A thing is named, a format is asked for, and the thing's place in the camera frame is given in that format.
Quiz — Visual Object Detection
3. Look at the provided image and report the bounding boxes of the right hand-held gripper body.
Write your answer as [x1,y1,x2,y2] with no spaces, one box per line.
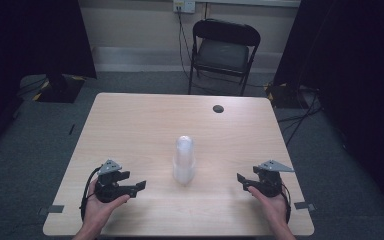
[251,159,295,199]

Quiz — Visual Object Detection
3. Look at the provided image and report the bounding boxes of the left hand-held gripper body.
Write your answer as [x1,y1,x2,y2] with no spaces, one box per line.
[94,159,138,204]

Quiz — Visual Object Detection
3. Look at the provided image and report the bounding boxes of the stack of clear plastic cups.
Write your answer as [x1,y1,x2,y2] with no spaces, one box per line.
[172,134,196,186]

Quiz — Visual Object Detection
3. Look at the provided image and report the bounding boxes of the person's left hand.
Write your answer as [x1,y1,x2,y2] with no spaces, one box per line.
[83,178,131,231]

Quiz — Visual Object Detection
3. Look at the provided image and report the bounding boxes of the person's right hand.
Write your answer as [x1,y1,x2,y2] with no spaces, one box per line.
[247,185,290,230]

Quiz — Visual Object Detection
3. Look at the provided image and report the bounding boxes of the grey tape piece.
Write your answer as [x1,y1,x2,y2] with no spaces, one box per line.
[293,201,317,212]
[38,204,65,216]

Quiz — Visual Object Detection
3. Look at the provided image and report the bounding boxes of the black stand base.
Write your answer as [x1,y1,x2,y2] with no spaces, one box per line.
[265,81,311,110]
[33,73,87,104]

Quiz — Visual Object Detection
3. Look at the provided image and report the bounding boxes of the black folding chair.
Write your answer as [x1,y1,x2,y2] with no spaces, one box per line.
[187,18,262,97]

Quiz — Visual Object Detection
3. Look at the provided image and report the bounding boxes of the black curtain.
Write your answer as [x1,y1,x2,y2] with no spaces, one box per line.
[273,0,384,218]
[0,0,98,158]

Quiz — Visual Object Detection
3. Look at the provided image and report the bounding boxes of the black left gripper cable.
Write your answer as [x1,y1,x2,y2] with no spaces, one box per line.
[79,165,103,223]

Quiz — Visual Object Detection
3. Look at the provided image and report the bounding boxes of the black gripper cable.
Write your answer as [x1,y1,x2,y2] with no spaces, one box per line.
[79,165,103,223]
[279,182,293,225]

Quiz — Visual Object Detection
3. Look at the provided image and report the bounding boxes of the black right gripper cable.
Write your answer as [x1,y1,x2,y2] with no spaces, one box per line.
[279,182,293,225]

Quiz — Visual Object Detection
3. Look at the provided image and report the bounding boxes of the black floor cables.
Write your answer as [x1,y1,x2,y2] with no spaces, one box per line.
[277,87,324,148]

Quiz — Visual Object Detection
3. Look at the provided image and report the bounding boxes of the white wall outlet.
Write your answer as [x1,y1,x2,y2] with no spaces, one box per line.
[172,0,197,15]

